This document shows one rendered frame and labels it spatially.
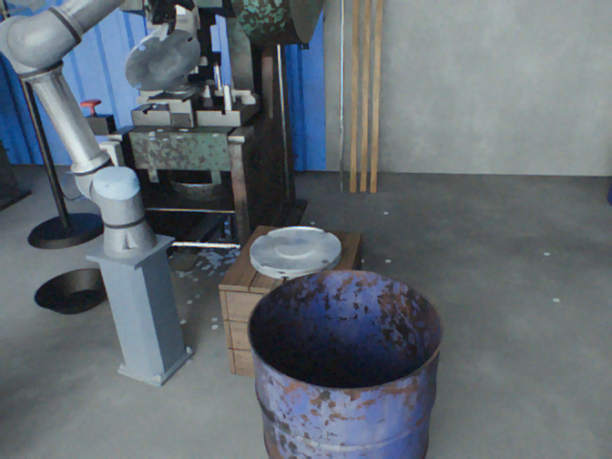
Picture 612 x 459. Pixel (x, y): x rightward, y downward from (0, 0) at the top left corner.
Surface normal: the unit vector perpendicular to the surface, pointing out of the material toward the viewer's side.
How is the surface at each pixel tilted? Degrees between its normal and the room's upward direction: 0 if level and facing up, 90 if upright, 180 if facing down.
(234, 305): 90
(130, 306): 90
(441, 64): 90
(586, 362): 0
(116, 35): 90
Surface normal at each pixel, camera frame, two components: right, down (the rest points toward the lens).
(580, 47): -0.18, 0.46
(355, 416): 0.07, 0.49
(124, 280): -0.44, 0.44
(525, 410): -0.04, -0.89
